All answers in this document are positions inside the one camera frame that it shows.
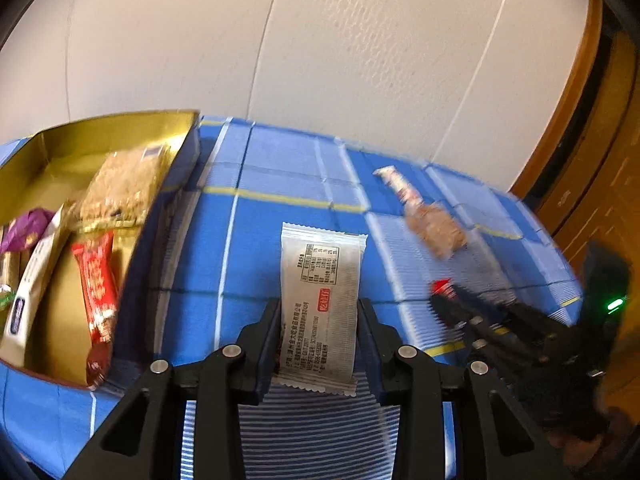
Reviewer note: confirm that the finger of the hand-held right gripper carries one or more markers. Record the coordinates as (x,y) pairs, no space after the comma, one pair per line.
(480,312)
(475,340)

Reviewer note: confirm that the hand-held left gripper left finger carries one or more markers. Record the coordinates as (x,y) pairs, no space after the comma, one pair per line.
(267,360)

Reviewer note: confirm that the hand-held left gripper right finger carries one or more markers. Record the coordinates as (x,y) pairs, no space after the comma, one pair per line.
(372,360)

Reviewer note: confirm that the small red candy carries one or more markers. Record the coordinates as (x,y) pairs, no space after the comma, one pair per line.
(442,287)

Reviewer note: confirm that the white printed snack packet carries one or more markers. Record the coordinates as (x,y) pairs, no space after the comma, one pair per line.
(320,280)

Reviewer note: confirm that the red patterned snack packet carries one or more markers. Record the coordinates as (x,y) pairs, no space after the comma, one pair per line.
(97,280)

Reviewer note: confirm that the gold tin box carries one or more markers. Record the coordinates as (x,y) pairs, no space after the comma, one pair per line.
(55,335)

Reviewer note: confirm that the large clear cracker packet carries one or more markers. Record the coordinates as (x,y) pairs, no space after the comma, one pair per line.
(125,185)

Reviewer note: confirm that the cream snack packet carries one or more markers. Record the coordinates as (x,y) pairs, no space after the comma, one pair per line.
(30,285)

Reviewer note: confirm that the small cracker packet green edge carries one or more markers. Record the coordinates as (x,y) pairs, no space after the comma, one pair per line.
(7,275)

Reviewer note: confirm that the purple snack packet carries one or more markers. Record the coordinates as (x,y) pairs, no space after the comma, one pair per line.
(25,230)

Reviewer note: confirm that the clear wrapped cake packet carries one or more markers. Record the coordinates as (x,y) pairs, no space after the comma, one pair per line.
(435,230)

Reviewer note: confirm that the wooden door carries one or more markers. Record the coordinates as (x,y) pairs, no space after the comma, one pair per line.
(620,160)

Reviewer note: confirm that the blue plaid tablecloth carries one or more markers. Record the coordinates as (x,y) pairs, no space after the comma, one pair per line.
(280,175)

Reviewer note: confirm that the wooden door frame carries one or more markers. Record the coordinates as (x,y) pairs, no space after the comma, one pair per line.
(575,110)

